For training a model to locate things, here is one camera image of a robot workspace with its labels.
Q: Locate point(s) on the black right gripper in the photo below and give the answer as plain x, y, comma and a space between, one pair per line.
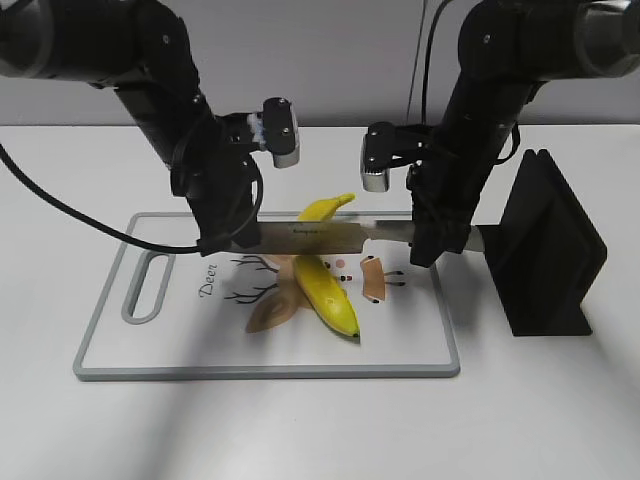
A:
445, 192

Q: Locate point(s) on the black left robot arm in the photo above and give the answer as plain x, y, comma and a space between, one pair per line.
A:
141, 51

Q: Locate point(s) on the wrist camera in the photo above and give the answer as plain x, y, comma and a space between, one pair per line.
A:
376, 156
275, 130

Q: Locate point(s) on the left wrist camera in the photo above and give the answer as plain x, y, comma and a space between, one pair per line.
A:
275, 130

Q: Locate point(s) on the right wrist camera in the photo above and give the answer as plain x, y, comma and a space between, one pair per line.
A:
376, 156

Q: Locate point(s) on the cleaver knife with white handle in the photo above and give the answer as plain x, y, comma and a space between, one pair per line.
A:
324, 238

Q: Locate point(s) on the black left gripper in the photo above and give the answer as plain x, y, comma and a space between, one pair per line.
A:
213, 169

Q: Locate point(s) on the white grey-rimmed cutting board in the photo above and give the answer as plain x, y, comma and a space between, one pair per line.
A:
165, 317

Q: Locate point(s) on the yellow plastic banana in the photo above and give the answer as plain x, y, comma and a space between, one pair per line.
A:
323, 292

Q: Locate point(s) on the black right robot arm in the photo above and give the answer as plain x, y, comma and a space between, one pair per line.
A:
507, 51

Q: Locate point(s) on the black knife stand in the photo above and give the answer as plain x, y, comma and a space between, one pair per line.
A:
545, 252

